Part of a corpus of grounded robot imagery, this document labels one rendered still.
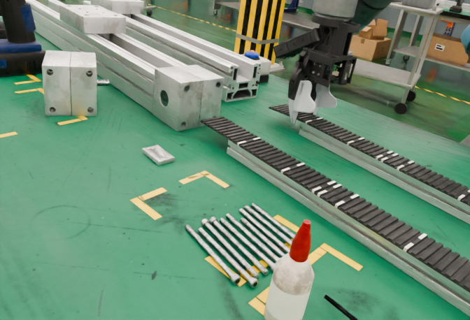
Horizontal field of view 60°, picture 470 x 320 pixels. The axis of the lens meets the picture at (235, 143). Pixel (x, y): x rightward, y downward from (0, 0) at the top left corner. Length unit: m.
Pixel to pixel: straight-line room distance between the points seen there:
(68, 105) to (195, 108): 0.23
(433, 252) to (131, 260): 0.34
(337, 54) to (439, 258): 0.39
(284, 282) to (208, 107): 0.47
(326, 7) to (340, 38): 0.06
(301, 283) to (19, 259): 0.29
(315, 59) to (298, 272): 0.47
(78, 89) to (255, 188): 0.38
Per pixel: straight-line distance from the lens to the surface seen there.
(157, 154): 0.67
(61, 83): 0.80
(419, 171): 0.74
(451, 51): 5.59
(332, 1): 0.75
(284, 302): 0.40
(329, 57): 0.75
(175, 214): 0.55
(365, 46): 5.85
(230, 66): 0.92
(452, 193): 0.70
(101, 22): 1.09
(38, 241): 0.52
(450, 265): 0.54
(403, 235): 0.55
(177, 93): 0.75
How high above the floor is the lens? 1.10
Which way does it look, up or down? 25 degrees down
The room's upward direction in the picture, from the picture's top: 9 degrees clockwise
